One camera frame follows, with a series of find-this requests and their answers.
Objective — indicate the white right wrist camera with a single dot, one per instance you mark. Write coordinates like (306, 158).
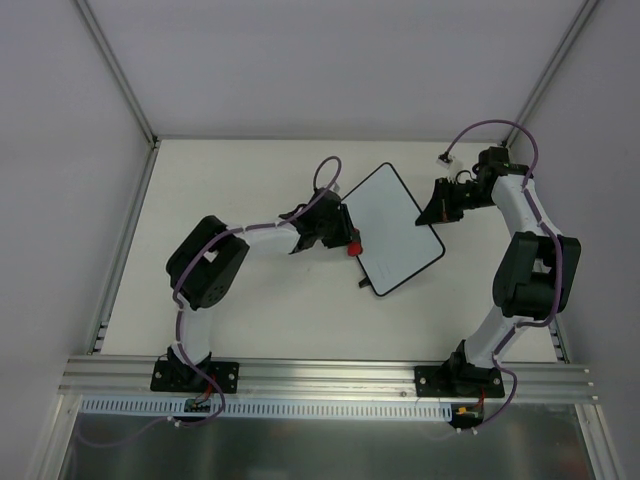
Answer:
(451, 164)

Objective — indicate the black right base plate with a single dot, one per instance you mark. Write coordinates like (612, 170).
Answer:
(464, 382)

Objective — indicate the white slotted cable duct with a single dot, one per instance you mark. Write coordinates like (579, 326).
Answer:
(268, 408)

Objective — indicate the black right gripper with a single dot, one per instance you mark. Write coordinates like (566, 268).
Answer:
(447, 198)

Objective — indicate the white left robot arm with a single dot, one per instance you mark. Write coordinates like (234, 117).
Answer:
(205, 265)

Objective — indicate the black-framed small whiteboard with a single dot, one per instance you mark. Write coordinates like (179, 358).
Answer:
(394, 248)

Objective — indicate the aluminium mounting rail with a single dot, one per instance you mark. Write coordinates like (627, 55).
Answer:
(553, 383)

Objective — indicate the red bone-shaped eraser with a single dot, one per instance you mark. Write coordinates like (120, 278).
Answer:
(354, 247)

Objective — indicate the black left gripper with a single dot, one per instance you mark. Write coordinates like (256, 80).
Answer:
(343, 225)

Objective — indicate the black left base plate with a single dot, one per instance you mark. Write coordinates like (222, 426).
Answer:
(222, 377)

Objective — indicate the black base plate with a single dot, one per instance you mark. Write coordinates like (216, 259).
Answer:
(464, 382)
(222, 377)

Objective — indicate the aluminium left corner post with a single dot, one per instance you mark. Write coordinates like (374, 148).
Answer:
(108, 56)

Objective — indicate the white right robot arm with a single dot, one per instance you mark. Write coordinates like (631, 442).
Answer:
(531, 285)

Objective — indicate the aluminium right corner post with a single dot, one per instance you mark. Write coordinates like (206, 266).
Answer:
(561, 51)

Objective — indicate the aluminium corner post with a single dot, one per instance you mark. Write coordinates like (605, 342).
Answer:
(561, 51)
(108, 56)

